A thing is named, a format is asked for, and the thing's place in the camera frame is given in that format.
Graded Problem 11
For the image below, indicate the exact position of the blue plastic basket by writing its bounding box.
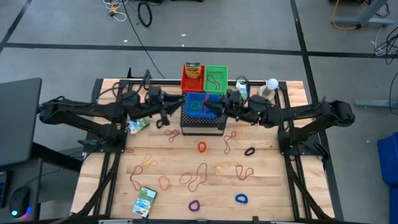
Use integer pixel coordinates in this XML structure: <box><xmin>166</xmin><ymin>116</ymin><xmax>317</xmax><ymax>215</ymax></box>
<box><xmin>185</xmin><ymin>91</ymin><xmax>223</xmax><ymax>120</ymax></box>

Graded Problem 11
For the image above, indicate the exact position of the black keyboard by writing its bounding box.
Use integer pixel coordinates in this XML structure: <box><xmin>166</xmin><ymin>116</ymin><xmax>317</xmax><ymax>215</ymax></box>
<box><xmin>0</xmin><ymin>170</ymin><xmax>13</xmax><ymax>208</ymax></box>

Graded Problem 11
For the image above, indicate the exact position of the white floor cable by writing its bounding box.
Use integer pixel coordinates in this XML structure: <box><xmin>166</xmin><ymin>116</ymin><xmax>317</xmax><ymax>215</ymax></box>
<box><xmin>102</xmin><ymin>0</ymin><xmax>127</xmax><ymax>22</ymax></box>

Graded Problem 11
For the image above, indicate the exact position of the white bulb on metal base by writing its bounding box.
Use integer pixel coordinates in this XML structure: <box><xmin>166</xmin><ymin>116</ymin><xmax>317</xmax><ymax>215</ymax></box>
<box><xmin>257</xmin><ymin>78</ymin><xmax>280</xmax><ymax>102</ymax></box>

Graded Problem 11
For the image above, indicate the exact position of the green plastic basket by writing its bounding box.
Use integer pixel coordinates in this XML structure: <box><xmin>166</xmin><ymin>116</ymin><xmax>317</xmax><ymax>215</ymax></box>
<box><xmin>204</xmin><ymin>64</ymin><xmax>229</xmax><ymax>95</ymax></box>

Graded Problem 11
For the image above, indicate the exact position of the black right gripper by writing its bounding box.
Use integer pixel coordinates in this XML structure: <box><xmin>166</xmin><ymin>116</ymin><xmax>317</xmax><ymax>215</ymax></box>
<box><xmin>205</xmin><ymin>91</ymin><xmax>249</xmax><ymax>131</ymax></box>

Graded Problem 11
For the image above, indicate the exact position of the blue plastic bin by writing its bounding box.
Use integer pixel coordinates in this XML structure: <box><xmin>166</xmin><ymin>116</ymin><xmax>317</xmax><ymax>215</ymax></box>
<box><xmin>388</xmin><ymin>186</ymin><xmax>398</xmax><ymax>224</ymax></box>
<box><xmin>377</xmin><ymin>131</ymin><xmax>398</xmax><ymax>187</ymax></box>

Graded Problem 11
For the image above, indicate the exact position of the yellow rubber band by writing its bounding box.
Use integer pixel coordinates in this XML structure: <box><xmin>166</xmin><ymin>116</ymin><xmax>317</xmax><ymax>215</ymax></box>
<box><xmin>141</xmin><ymin>154</ymin><xmax>159</xmax><ymax>168</ymax></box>
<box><xmin>213</xmin><ymin>161</ymin><xmax>231</xmax><ymax>180</ymax></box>

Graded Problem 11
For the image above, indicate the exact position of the red plastic basket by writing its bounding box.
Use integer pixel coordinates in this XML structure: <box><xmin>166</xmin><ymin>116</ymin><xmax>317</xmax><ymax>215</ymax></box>
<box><xmin>180</xmin><ymin>64</ymin><xmax>206</xmax><ymax>93</ymax></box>

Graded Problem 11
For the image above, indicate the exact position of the grey desk foot bar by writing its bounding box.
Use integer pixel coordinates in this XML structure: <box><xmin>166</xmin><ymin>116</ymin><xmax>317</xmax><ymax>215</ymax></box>
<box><xmin>354</xmin><ymin>98</ymin><xmax>398</xmax><ymax>108</ymax></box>

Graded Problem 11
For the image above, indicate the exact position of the long black floor cable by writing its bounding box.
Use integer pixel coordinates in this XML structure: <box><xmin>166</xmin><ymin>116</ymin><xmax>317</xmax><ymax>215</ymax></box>
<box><xmin>121</xmin><ymin>0</ymin><xmax>167</xmax><ymax>80</ymax></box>

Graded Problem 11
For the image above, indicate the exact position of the grey desk leg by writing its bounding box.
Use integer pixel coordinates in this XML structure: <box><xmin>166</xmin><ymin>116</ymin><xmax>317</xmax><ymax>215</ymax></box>
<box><xmin>329</xmin><ymin>0</ymin><xmax>395</xmax><ymax>27</ymax></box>

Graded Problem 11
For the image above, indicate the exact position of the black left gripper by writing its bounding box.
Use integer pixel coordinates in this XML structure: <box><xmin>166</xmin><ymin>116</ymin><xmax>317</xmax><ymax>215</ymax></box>
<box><xmin>136</xmin><ymin>86</ymin><xmax>185</xmax><ymax>127</ymax></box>

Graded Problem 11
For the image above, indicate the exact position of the black perforated metal shelf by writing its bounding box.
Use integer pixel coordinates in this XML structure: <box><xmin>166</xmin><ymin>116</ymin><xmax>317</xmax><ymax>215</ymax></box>
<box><xmin>180</xmin><ymin>90</ymin><xmax>227</xmax><ymax>137</ymax></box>

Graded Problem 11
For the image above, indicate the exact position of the black floor cable bundle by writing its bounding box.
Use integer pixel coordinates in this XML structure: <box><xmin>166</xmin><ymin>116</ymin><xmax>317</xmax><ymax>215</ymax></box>
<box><xmin>374</xmin><ymin>0</ymin><xmax>398</xmax><ymax>66</ymax></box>

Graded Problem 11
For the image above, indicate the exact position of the black computer mouse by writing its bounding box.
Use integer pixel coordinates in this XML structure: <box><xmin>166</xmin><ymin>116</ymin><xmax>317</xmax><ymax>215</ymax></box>
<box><xmin>8</xmin><ymin>185</ymin><xmax>31</xmax><ymax>218</ymax></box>

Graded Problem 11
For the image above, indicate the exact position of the yellow floor cable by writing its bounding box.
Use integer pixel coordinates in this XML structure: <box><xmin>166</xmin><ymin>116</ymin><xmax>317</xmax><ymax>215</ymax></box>
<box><xmin>331</xmin><ymin>0</ymin><xmax>363</xmax><ymax>31</ymax></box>

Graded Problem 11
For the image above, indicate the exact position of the orange rubber band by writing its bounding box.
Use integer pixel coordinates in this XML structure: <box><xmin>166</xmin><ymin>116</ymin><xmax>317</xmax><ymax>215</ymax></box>
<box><xmin>179</xmin><ymin>172</ymin><xmax>193</xmax><ymax>185</ymax></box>
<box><xmin>158</xmin><ymin>175</ymin><xmax>170</xmax><ymax>191</ymax></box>

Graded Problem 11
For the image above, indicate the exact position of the coiled black floor cable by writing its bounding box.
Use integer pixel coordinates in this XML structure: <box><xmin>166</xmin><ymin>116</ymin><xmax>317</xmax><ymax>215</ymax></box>
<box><xmin>137</xmin><ymin>1</ymin><xmax>154</xmax><ymax>28</ymax></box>

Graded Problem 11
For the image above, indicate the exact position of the large red rubber band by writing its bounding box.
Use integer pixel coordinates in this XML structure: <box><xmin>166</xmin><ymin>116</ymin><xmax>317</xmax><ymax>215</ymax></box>
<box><xmin>187</xmin><ymin>162</ymin><xmax>208</xmax><ymax>193</ymax></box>

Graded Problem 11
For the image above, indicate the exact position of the green yellow crayon box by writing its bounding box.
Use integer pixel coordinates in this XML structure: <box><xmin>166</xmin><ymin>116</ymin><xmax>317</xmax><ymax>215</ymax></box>
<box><xmin>127</xmin><ymin>118</ymin><xmax>150</xmax><ymax>136</ymax></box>
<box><xmin>235</xmin><ymin>80</ymin><xmax>251</xmax><ymax>100</ymax></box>
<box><xmin>185</xmin><ymin>62</ymin><xmax>202</xmax><ymax>80</ymax></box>
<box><xmin>132</xmin><ymin>186</ymin><xmax>158</xmax><ymax>218</ymax></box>

